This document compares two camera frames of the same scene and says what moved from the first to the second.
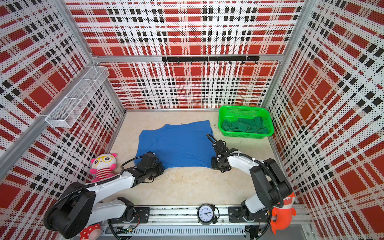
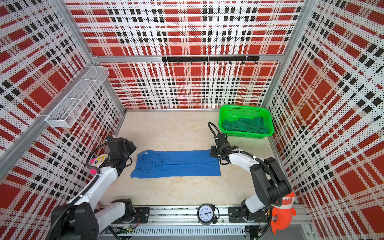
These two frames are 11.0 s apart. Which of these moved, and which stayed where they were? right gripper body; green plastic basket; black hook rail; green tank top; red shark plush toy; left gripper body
Moved: left gripper body; right gripper body
Stayed: red shark plush toy; green plastic basket; green tank top; black hook rail
